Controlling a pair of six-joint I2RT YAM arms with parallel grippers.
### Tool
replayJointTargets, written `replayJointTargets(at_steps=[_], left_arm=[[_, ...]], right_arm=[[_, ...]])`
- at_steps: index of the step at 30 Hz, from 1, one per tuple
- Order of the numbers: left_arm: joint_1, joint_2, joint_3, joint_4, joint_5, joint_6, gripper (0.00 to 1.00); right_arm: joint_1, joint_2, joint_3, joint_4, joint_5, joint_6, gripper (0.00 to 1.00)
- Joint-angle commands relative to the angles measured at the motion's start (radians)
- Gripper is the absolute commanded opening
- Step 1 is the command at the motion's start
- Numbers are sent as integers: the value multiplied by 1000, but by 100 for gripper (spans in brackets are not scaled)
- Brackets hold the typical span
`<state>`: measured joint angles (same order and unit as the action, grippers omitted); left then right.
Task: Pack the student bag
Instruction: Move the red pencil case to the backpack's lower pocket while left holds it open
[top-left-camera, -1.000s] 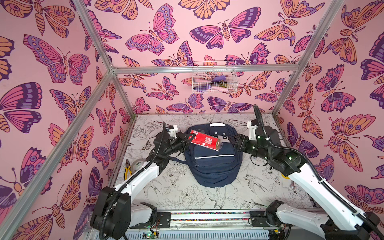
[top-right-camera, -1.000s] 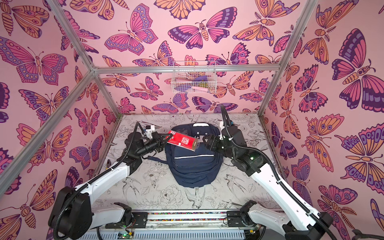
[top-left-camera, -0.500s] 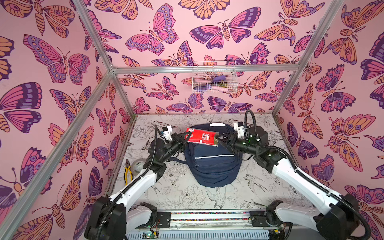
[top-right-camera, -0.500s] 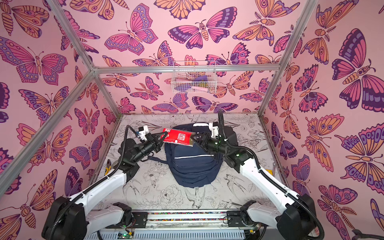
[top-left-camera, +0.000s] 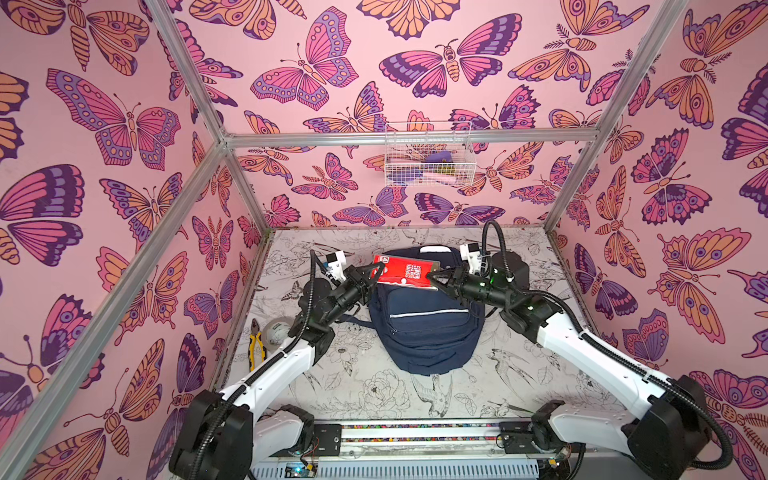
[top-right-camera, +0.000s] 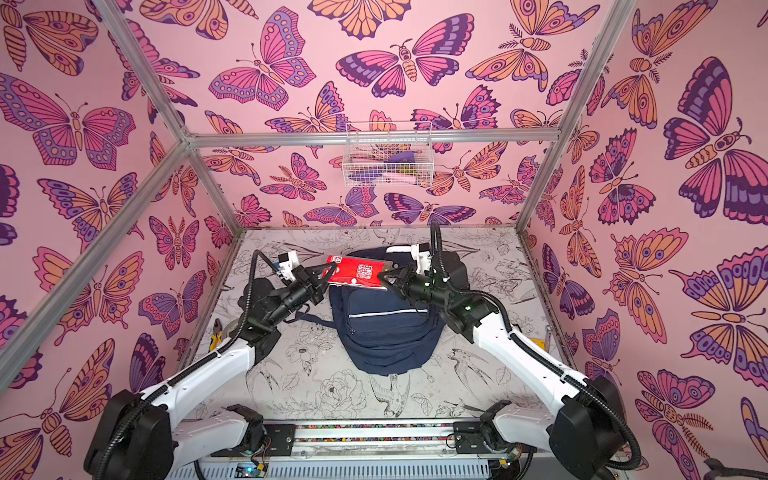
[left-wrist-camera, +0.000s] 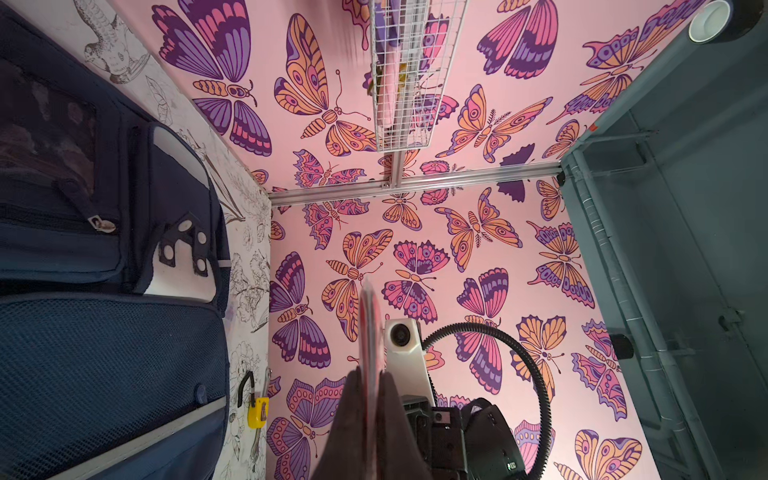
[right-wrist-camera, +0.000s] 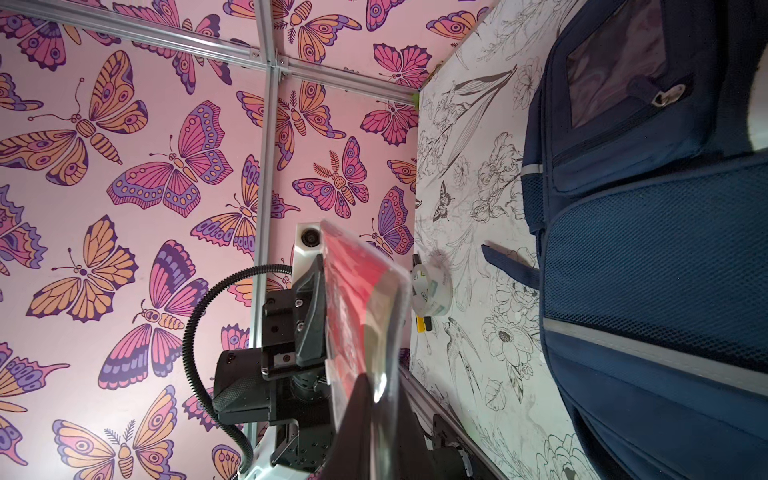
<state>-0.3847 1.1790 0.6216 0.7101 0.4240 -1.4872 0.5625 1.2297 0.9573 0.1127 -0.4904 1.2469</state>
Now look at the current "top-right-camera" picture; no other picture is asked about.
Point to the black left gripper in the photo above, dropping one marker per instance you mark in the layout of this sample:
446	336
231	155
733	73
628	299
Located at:
307	276

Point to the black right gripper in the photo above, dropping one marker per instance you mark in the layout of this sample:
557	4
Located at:
403	283

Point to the red pencil box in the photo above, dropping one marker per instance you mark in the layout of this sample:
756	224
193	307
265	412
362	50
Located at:
358	272

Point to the navy blue student backpack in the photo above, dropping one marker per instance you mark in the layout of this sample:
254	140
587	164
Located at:
382	333

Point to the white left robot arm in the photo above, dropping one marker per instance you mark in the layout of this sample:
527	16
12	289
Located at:
137	436

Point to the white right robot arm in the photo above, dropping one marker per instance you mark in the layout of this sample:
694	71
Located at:
584	426

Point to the yellow tape measure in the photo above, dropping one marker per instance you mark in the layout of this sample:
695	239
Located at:
541	344

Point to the small green circuit board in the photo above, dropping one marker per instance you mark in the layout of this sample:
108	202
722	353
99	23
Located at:
250	470

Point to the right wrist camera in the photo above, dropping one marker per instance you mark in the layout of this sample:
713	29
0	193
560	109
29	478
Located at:
421	254

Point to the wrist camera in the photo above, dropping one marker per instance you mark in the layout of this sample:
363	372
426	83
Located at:
285	265
421	254

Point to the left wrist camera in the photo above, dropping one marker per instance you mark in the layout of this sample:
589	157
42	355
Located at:
285	265

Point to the yellow handled pliers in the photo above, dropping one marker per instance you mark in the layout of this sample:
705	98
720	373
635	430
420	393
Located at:
216	335

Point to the white wire wall basket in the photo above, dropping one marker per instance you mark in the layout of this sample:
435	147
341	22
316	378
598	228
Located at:
391	153

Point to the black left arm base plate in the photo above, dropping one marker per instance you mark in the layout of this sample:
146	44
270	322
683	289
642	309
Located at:
268	440

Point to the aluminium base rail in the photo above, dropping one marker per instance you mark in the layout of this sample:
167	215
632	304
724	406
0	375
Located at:
375	449

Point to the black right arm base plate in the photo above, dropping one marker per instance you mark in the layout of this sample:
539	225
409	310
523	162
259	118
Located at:
473	437

